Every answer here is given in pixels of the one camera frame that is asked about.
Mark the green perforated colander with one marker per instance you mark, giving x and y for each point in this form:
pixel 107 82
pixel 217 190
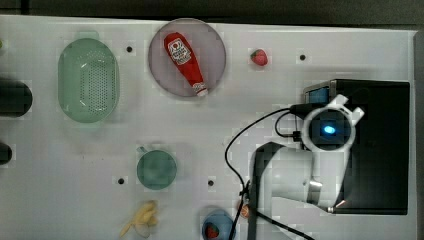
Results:
pixel 88 79

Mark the blue bowl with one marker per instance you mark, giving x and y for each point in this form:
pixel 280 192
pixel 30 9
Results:
pixel 222 220

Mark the black cylinder at table edge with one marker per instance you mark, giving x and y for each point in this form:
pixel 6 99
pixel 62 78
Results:
pixel 15 98

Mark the grey round plate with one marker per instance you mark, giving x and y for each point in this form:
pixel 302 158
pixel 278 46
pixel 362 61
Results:
pixel 207 46

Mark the small black cylinder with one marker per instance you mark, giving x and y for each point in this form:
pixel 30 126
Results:
pixel 5 153

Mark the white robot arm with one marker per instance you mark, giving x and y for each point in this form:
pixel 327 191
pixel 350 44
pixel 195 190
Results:
pixel 313 174

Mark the red plush strawberry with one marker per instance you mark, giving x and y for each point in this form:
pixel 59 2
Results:
pixel 259 57

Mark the plush peeled banana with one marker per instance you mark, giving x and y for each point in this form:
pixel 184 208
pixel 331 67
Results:
pixel 143 220

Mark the black toaster oven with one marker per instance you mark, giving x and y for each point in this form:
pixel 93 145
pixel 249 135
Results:
pixel 376 179

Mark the teal green cup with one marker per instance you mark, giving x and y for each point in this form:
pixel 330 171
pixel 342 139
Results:
pixel 156 169

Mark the strawberry in blue bowl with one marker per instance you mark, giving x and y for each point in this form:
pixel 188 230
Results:
pixel 211 232

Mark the red plush ketchup bottle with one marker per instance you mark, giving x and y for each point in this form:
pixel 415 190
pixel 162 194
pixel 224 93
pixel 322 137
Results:
pixel 182 55

